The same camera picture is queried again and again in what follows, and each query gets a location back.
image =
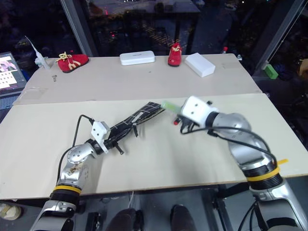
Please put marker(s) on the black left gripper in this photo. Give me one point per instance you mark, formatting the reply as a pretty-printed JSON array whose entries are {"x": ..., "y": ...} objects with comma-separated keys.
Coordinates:
[{"x": 111, "y": 143}]

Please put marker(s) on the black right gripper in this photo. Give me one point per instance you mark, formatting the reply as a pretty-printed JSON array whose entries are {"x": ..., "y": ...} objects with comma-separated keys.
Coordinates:
[{"x": 188, "y": 123}]

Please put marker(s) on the red marker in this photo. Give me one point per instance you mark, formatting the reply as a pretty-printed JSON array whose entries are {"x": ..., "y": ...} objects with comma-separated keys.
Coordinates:
[{"x": 176, "y": 122}]

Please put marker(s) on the green highlighter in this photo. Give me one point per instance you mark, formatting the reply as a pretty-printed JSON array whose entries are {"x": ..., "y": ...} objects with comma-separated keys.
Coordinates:
[{"x": 170, "y": 106}]

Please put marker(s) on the black grid pencil pouch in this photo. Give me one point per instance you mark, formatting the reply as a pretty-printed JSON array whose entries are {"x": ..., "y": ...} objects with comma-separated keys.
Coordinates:
[{"x": 144, "y": 113}]

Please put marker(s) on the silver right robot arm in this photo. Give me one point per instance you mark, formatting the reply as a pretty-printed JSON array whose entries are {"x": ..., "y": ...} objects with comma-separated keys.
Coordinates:
[{"x": 240, "y": 134}]

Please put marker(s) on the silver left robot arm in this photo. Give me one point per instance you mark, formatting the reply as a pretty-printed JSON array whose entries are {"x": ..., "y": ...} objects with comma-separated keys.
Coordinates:
[{"x": 77, "y": 154}]

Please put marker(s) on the white rectangular box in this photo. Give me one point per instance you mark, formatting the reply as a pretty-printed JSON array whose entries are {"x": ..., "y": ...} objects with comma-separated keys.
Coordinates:
[{"x": 199, "y": 65}]

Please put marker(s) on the red shoe standing upright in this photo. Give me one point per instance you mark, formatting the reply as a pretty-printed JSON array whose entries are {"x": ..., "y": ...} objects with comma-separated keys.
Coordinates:
[{"x": 175, "y": 57}]

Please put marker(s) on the white flat rounded case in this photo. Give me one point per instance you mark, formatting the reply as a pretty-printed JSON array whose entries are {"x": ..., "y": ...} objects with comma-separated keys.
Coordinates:
[{"x": 137, "y": 57}]

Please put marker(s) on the dark rounded shape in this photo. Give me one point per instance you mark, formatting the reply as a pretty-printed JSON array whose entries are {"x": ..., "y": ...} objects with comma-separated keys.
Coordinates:
[
  {"x": 183, "y": 217},
  {"x": 124, "y": 220}
]

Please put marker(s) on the red capped small bottle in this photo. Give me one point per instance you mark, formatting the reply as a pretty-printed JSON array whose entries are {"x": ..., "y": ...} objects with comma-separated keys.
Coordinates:
[{"x": 225, "y": 50}]

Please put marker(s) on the red shoe lying sideways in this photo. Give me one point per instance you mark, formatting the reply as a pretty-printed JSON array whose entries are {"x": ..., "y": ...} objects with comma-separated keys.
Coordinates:
[{"x": 72, "y": 63}]

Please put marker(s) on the small metal piece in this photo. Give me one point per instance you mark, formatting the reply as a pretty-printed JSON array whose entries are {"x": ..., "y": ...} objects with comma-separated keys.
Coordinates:
[{"x": 55, "y": 77}]

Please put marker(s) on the green box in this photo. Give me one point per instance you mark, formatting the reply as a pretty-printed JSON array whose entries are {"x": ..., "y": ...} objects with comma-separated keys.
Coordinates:
[{"x": 271, "y": 71}]

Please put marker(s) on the white nozzle tube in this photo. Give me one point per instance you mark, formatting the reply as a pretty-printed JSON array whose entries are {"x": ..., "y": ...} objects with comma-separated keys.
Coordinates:
[{"x": 40, "y": 57}]

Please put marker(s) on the beige round object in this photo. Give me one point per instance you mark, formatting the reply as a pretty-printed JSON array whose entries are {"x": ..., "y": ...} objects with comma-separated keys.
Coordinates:
[{"x": 10, "y": 211}]

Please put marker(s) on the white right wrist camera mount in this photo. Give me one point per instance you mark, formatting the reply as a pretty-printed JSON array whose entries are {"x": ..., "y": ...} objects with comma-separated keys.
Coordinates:
[{"x": 196, "y": 109}]

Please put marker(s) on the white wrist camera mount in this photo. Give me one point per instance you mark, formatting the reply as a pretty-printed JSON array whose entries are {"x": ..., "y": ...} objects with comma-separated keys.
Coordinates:
[
  {"x": 196, "y": 109},
  {"x": 99, "y": 131}
]

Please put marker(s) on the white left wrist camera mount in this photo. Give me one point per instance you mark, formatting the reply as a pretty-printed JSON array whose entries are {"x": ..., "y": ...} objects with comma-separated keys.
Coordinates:
[{"x": 99, "y": 131}]

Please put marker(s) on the black table frame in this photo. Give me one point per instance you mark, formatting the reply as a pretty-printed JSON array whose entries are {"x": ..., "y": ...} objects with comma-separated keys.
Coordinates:
[{"x": 223, "y": 207}]

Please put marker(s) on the grey metal window post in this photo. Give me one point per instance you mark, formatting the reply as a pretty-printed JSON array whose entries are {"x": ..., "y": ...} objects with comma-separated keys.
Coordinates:
[
  {"x": 276, "y": 36},
  {"x": 75, "y": 26}
]

